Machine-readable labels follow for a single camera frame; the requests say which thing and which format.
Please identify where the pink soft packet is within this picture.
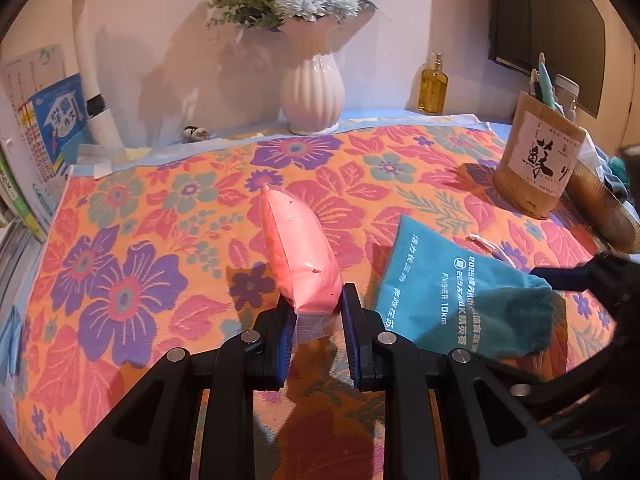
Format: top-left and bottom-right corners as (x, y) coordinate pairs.
(258, 185), (343, 344)

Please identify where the round woven bamboo tray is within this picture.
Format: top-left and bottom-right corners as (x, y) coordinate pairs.
(565, 160), (639, 255)

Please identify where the floral orange table cloth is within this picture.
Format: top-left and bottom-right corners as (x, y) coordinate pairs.
(1, 125), (597, 478)

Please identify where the grey tall tumbler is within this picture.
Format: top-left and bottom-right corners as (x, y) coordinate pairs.
(554, 74), (579, 122)

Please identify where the amber glass bottle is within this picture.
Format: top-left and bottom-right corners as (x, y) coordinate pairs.
(418, 52), (448, 115)

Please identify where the teal drawstring pouch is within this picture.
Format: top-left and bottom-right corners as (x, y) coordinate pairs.
(375, 214), (555, 359)

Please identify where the black wall television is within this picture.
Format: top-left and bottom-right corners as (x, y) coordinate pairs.
(488, 0), (605, 116)

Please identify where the bamboo pen holder cup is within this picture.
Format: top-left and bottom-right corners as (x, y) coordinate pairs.
(494, 92), (585, 219)

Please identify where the blue booklet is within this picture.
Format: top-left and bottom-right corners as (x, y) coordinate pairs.
(28, 74), (93, 174)

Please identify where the white ribbed flower vase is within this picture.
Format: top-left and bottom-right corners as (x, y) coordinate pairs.
(281, 18), (345, 136)

